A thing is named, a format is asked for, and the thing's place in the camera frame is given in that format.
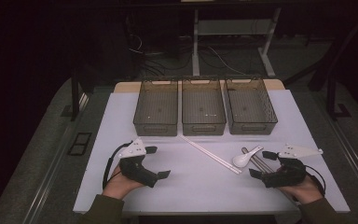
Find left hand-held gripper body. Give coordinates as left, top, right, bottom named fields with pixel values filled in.
left=117, top=137, right=160, bottom=189

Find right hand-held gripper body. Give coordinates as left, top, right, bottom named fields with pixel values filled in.
left=260, top=143, right=324, bottom=189

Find metal fork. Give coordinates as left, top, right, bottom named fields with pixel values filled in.
left=245, top=147, right=275, bottom=173

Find white ceramic spoon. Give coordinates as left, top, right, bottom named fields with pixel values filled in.
left=232, top=145, right=264, bottom=168

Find smoky transparent plastic bin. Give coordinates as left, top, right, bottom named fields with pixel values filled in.
left=132, top=78, right=179, bottom=137
left=224, top=77, right=279, bottom=136
left=181, top=77, right=227, bottom=136

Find white chopstick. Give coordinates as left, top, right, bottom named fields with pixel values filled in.
left=179, top=135, right=241, bottom=175
left=182, top=134, right=243, bottom=174

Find person's left hand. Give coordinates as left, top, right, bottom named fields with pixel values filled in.
left=102, top=164, right=145, bottom=200

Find person's right hand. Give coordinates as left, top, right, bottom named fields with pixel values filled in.
left=276, top=175, right=324, bottom=205

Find white table mat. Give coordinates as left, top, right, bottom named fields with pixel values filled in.
left=73, top=89, right=351, bottom=215

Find black metal stand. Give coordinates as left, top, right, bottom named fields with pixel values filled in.
left=60, top=66, right=90, bottom=122
left=325, top=40, right=352, bottom=121

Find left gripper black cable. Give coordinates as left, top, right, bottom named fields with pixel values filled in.
left=102, top=141, right=133, bottom=190

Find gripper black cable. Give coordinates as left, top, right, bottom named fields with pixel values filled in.
left=102, top=141, right=133, bottom=190
left=304, top=164, right=326, bottom=198

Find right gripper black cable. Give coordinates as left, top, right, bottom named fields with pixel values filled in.
left=304, top=164, right=326, bottom=198

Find black floor socket frame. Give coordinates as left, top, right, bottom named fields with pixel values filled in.
left=67, top=132, right=93, bottom=157

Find metal floor rail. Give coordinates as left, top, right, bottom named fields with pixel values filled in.
left=318, top=96, right=358, bottom=200
left=21, top=92, right=90, bottom=224

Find black floor cable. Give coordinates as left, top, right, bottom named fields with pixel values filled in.
left=127, top=32, right=194, bottom=78

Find white floor cable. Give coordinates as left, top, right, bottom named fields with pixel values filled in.
left=208, top=46, right=247, bottom=76

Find white metal desk frame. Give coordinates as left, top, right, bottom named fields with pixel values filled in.
left=191, top=7, right=282, bottom=78

